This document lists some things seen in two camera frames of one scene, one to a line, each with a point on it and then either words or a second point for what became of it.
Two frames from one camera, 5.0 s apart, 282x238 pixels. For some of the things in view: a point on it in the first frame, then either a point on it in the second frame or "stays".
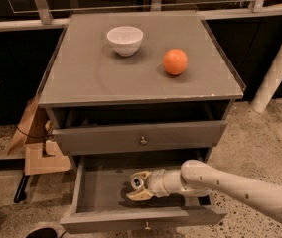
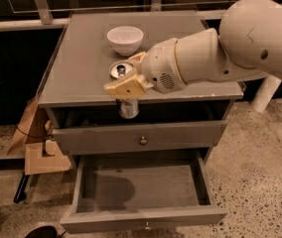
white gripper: (156, 182) -> (161, 64)
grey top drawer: (141, 136) stays
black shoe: (43, 233) stays
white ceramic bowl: (125, 40) stays
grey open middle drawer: (100, 196) stays
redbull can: (137, 182) -> (128, 108)
